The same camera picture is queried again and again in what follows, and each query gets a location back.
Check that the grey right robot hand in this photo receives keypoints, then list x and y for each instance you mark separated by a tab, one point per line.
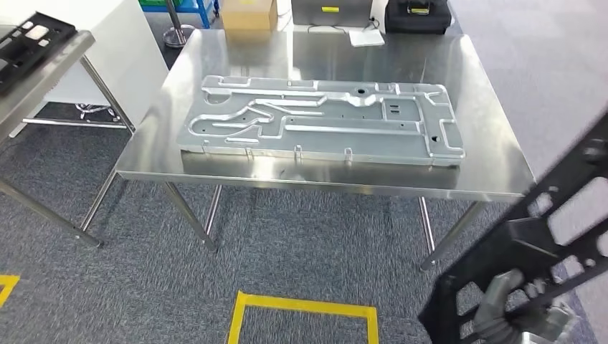
494	304

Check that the black plastic frame part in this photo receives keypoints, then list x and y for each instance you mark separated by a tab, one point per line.
14	71
527	242

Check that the stainless steel workbench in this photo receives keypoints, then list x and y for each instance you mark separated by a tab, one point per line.
475	95

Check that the yellow floor tape square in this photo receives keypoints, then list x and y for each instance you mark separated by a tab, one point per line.
8	285
304	304

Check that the grey stamped metal panel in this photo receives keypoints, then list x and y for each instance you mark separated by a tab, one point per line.
332	137

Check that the black equipment bag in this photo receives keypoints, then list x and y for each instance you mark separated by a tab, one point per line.
418	23

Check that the white paper sheet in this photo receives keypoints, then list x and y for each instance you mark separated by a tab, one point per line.
366	38

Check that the grey panel with yellow label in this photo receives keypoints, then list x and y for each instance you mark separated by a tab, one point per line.
342	16

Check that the brown cardboard box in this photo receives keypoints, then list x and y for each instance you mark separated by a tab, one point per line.
249	16

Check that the blue metal cart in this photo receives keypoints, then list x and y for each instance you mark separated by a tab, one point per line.
206	12

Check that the chrome stanchion with round base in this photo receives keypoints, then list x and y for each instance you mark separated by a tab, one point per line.
178	35

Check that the chrome star chair base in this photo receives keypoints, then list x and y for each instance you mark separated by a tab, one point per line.
92	110

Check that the green plastic crate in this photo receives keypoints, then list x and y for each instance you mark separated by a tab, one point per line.
161	2

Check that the steel side table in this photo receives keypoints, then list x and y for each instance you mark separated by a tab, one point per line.
47	80

